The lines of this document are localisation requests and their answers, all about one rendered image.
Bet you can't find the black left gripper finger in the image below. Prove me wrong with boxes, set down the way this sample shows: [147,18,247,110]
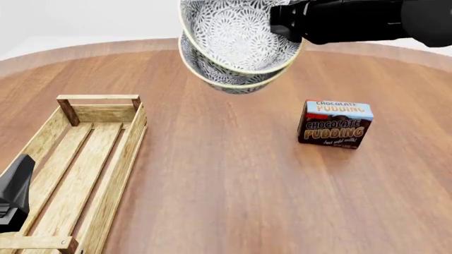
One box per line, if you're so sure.
[0,154,37,213]

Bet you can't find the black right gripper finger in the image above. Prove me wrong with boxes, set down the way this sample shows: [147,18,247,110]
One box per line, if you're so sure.
[270,25,304,43]

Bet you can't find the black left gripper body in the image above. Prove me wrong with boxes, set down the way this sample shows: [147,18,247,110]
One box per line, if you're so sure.
[0,197,30,234]

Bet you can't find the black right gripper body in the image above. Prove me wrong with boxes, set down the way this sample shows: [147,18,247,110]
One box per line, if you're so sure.
[269,0,314,38]

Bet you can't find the patterned grey-white bowl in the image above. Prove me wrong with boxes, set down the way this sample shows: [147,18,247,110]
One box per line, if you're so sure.
[177,33,295,95]
[179,0,305,75]

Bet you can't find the wooden slat tray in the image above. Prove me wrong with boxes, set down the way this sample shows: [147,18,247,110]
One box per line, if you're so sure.
[0,94,149,254]

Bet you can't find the chocolate pudding box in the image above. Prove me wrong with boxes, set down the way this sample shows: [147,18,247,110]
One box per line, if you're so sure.
[297,99,375,150]

